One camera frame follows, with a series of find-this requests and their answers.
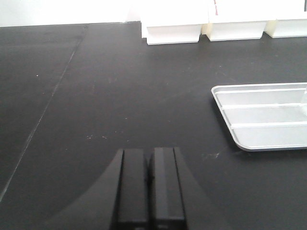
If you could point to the silver metal tray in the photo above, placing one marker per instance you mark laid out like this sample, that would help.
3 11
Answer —
262 117

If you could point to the pink marked glass beaker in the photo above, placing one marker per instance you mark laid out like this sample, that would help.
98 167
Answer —
216 7

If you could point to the white storage bin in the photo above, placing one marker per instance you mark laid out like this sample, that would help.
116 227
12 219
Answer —
237 19
289 19
173 21

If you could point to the white storage bin right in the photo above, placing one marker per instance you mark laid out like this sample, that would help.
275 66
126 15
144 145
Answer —
289 19

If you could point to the white storage bin left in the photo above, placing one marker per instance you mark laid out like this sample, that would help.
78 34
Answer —
173 21

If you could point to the white storage bin middle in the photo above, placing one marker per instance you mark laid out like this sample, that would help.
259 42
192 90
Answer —
237 19

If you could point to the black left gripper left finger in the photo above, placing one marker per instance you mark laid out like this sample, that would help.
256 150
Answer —
116 201

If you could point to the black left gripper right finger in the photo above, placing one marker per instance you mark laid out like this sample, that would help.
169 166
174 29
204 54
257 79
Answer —
177 201

